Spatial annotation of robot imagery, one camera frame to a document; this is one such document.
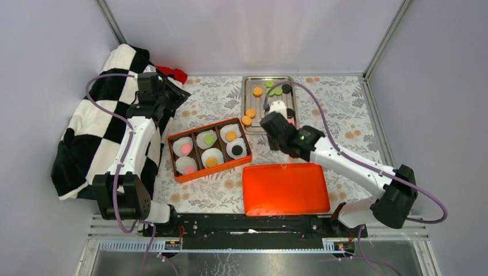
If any black cookie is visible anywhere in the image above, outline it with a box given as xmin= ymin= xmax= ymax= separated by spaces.
xmin=231 ymin=145 xmax=243 ymax=156
xmin=287 ymin=108 xmax=295 ymax=118
xmin=281 ymin=84 xmax=292 ymax=94

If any stainless steel tray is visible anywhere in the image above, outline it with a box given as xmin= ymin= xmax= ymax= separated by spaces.
xmin=241 ymin=76 xmax=299 ymax=135

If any orange cookie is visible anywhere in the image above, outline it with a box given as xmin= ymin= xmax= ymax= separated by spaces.
xmin=225 ymin=131 xmax=238 ymax=142
xmin=245 ymin=109 xmax=256 ymax=118
xmin=252 ymin=87 xmax=263 ymax=97
xmin=205 ymin=157 xmax=218 ymax=168

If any orange cookie tin box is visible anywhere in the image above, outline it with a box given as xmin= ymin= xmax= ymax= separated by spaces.
xmin=167 ymin=117 xmax=253 ymax=183

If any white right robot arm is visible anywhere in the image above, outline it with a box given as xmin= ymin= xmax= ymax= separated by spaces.
xmin=260 ymin=112 xmax=418 ymax=237

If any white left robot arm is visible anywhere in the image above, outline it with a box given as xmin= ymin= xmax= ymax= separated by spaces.
xmin=92 ymin=72 xmax=190 ymax=236

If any red cloth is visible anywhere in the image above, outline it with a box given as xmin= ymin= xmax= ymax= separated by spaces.
xmin=156 ymin=66 xmax=188 ymax=84

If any orange tin lid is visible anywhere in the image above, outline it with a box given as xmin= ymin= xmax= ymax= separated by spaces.
xmin=242 ymin=163 xmax=331 ymax=217

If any black white checkered blanket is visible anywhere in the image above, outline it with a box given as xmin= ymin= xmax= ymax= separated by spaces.
xmin=51 ymin=44 xmax=154 ymax=200

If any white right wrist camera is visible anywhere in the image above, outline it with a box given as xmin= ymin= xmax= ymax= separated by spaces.
xmin=269 ymin=100 xmax=287 ymax=119

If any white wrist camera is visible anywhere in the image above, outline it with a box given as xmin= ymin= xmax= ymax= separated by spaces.
xmin=144 ymin=65 xmax=157 ymax=73
xmin=269 ymin=100 xmax=287 ymax=119

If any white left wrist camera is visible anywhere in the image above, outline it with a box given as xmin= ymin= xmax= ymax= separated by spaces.
xmin=144 ymin=65 xmax=157 ymax=73

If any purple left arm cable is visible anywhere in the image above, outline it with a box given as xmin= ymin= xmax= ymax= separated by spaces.
xmin=85 ymin=73 xmax=158 ymax=276

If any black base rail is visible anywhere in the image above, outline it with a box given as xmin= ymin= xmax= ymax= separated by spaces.
xmin=142 ymin=213 xmax=368 ymax=250

